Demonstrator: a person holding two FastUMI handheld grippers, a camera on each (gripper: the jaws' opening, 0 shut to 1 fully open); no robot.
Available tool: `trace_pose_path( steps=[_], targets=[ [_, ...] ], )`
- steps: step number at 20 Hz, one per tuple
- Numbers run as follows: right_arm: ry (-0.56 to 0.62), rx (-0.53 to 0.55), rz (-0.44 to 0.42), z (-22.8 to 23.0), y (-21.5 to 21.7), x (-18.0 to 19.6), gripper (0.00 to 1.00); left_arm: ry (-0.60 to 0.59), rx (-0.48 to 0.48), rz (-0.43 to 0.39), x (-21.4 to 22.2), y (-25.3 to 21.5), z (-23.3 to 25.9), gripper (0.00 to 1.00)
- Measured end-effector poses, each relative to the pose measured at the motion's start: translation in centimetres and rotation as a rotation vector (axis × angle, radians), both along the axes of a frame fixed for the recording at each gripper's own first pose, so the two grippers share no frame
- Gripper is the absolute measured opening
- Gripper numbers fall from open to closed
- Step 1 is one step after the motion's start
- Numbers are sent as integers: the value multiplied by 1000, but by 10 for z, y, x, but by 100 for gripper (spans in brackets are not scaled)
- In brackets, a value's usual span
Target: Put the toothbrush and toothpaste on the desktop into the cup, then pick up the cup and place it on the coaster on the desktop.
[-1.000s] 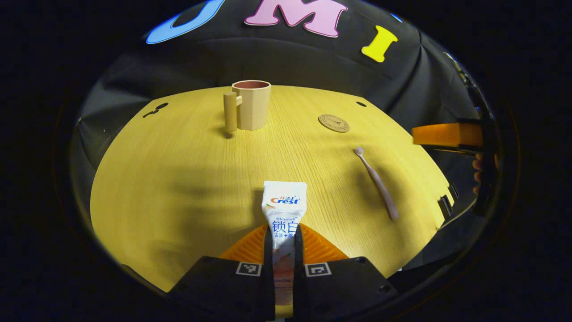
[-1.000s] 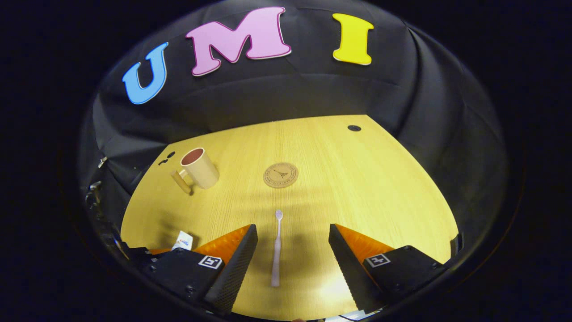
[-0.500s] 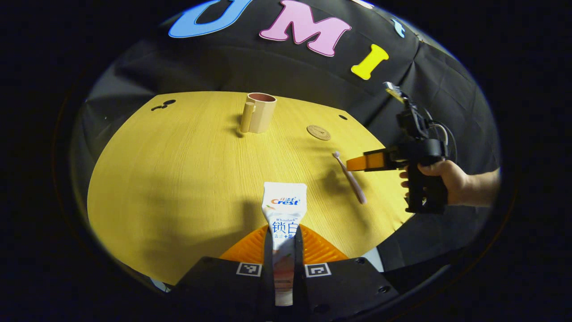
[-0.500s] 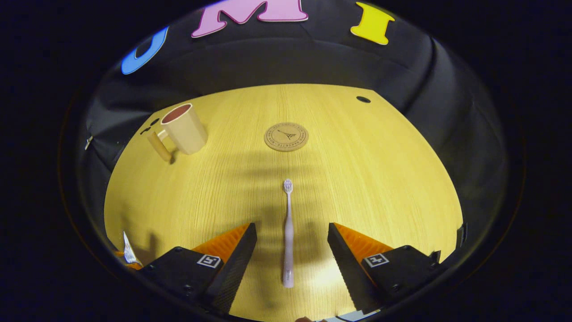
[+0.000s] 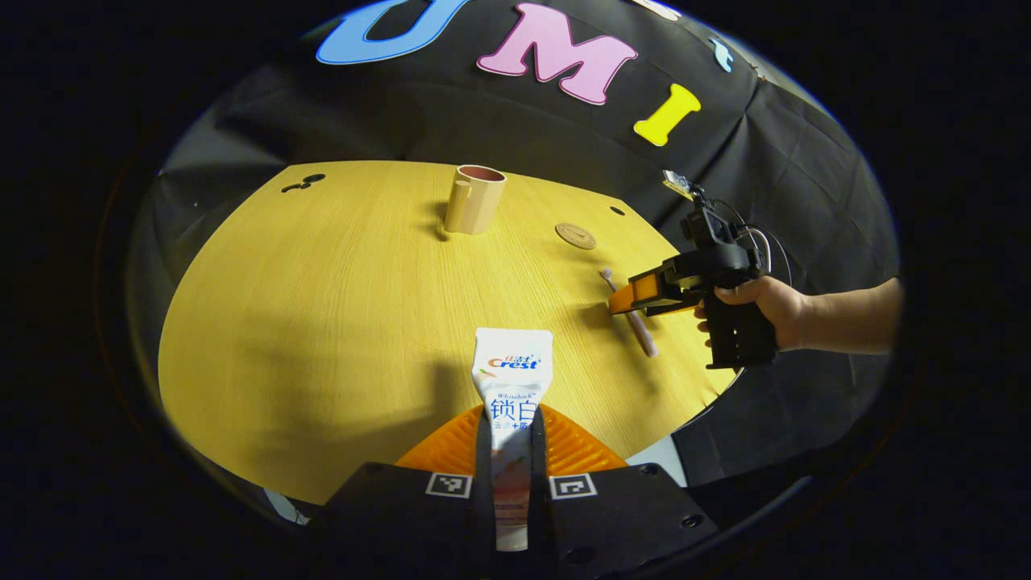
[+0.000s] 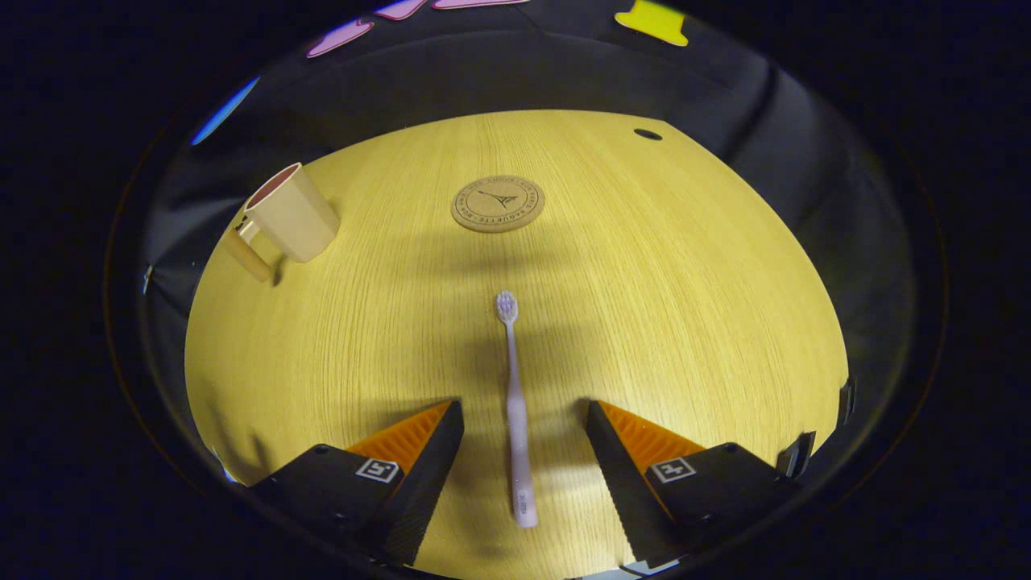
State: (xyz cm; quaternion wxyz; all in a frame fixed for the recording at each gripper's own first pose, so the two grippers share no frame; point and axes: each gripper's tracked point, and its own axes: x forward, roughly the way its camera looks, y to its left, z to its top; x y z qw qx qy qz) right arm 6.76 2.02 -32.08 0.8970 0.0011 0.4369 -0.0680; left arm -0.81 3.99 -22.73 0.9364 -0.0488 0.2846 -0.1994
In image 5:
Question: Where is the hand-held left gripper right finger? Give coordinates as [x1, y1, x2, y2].
[530, 405, 720, 580]

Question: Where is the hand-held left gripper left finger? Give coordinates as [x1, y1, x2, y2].
[306, 405, 495, 580]

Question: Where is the pale pink toothbrush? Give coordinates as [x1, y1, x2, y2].
[599, 268, 659, 358]

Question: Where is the white toothpaste tube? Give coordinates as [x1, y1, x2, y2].
[470, 326, 555, 553]

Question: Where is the beige cup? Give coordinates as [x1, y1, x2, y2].
[444, 164, 507, 236]

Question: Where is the black backdrop cloth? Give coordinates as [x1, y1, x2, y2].
[129, 0, 903, 488]

